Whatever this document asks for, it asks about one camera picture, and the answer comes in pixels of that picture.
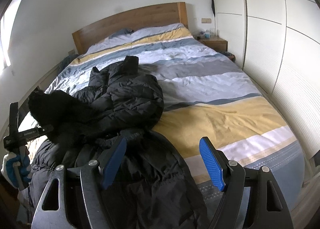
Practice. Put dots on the blue cloth beside bed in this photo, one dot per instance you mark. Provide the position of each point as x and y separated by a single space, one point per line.
67 60

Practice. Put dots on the person's left hand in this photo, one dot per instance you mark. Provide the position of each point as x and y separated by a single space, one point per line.
11 166

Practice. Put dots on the wooden nightstand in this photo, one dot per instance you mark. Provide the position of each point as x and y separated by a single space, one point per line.
216 43

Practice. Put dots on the window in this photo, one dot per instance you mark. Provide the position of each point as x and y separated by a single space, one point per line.
4 43

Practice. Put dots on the dark hanging cloth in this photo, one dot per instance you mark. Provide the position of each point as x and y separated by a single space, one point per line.
213 3

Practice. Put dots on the black puffer jacket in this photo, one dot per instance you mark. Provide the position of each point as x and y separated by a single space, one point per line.
130 109

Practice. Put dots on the striped duvet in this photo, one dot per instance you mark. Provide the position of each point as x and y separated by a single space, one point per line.
205 88

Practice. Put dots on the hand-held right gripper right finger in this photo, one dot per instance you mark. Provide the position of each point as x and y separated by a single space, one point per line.
211 165

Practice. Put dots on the wooden headboard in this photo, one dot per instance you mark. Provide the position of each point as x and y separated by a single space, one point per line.
140 17

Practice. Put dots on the white wardrobe doors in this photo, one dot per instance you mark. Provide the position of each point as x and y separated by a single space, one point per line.
275 31

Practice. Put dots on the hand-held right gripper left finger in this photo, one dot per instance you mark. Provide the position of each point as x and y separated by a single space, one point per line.
113 162

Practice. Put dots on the small items on nightstand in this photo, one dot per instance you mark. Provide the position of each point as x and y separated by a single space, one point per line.
207 34

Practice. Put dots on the beige wall switch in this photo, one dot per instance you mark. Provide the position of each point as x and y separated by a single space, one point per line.
206 20

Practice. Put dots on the blue-grey pillow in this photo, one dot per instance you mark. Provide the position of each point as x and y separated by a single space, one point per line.
121 32

